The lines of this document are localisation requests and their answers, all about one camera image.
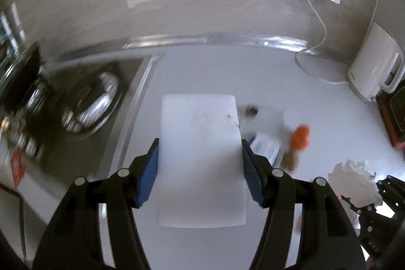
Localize black wok with lid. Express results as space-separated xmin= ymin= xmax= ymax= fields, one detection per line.
xmin=0 ymin=42 xmax=43 ymax=109

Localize white power cable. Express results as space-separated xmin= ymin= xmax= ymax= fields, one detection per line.
xmin=294 ymin=0 xmax=352 ymax=85

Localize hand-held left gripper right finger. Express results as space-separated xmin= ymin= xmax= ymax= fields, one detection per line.
xmin=241 ymin=139 xmax=369 ymax=270

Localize white tissue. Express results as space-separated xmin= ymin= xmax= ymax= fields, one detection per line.
xmin=327 ymin=159 xmax=384 ymax=207

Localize black gas stove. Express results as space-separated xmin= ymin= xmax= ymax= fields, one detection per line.
xmin=41 ymin=58 xmax=159 ymax=182

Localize clear plastic bag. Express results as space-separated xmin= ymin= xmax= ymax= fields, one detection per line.
xmin=237 ymin=104 xmax=285 ymax=144

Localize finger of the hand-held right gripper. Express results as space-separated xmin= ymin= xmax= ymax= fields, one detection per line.
xmin=376 ymin=175 xmax=405 ymax=214
xmin=339 ymin=194 xmax=380 ymax=219

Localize white electric kettle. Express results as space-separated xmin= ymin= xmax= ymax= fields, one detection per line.
xmin=347 ymin=22 xmax=405 ymax=103

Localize beige nut shell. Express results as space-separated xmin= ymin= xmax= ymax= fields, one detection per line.
xmin=282 ymin=150 xmax=301 ymax=172

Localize red paper packet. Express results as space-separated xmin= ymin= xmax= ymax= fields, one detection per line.
xmin=9 ymin=150 xmax=26 ymax=188

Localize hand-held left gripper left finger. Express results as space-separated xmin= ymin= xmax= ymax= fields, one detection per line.
xmin=32 ymin=138 xmax=160 ymax=270

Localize white cutting board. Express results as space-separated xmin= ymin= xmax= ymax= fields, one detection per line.
xmin=156 ymin=94 xmax=248 ymax=229

